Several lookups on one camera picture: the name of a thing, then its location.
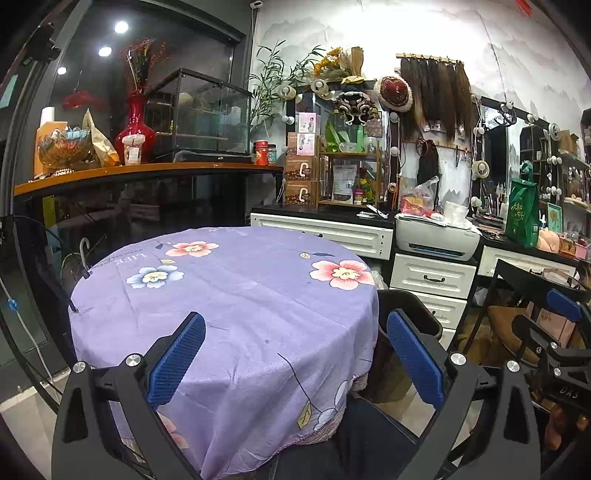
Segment wooden shelf rack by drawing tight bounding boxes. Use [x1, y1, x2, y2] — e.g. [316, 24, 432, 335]
[318, 150, 384, 208]

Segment glass terrarium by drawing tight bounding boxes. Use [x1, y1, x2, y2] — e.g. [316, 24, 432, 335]
[145, 68, 254, 162]

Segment plastic bag with red items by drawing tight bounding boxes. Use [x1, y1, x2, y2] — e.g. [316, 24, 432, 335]
[399, 176, 440, 214]

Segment plastic drink cup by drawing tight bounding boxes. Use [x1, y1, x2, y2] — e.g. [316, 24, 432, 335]
[122, 135, 145, 165]

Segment ornate glass bowl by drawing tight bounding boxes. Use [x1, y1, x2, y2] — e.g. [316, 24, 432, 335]
[38, 127, 93, 174]

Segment brown seat cushion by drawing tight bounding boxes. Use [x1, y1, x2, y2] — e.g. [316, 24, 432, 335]
[485, 305, 522, 337]

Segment white drawer cabinet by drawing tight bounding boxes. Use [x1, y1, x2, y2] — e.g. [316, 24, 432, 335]
[390, 253, 478, 352]

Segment wooden counter shelf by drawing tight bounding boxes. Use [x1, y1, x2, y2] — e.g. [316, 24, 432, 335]
[14, 161, 283, 199]

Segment vanity mirror with bulbs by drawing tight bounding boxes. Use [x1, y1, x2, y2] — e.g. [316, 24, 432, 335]
[471, 95, 550, 217]

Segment umbrella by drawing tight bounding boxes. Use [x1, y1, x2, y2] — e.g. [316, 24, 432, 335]
[78, 237, 92, 279]

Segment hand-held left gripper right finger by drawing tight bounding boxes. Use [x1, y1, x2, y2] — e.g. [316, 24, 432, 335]
[387, 308, 542, 480]

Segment red vase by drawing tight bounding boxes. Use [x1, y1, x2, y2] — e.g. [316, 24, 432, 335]
[114, 95, 158, 164]

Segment decorative mask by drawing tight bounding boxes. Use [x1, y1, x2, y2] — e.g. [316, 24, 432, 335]
[335, 91, 379, 125]

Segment black phone mount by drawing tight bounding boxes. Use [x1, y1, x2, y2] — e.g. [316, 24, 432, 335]
[21, 23, 61, 61]

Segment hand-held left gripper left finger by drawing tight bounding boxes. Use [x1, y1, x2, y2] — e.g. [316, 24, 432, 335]
[52, 312, 207, 480]

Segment green bamboo plant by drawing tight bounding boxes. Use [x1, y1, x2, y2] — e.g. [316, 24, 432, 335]
[252, 41, 324, 134]

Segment black trash bin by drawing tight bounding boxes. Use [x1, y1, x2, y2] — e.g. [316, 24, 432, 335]
[376, 290, 444, 402]

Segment white cable with blue clip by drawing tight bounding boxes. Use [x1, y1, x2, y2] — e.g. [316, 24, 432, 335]
[0, 277, 61, 398]

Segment dried flower bouquet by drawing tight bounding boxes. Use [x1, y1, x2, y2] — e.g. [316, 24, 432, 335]
[314, 46, 368, 84]

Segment hanging hair extensions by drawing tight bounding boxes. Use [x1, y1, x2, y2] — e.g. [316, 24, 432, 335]
[399, 55, 476, 144]

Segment wide white drawer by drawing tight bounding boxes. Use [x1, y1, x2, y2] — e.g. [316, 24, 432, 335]
[250, 213, 395, 259]

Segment white printer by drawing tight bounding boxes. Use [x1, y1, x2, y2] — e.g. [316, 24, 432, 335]
[396, 213, 482, 261]

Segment red dried branches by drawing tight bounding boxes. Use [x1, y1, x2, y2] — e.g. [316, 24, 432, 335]
[120, 39, 167, 93]

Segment black folding chair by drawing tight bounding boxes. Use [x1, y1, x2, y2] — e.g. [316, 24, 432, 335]
[462, 258, 591, 370]

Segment green gift bag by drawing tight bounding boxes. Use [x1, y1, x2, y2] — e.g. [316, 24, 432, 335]
[505, 161, 541, 247]

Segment brown paper bag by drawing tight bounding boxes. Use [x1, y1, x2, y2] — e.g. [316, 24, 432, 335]
[82, 109, 122, 168]

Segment person's right hand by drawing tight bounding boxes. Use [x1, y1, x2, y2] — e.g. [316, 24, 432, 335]
[547, 408, 591, 450]

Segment red round hat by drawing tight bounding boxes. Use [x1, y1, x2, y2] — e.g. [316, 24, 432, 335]
[374, 76, 413, 113]

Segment pink product box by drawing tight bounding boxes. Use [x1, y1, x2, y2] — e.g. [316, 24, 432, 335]
[286, 133, 319, 158]

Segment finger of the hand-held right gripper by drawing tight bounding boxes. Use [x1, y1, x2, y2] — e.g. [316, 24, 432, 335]
[510, 316, 563, 366]
[546, 288, 585, 323]

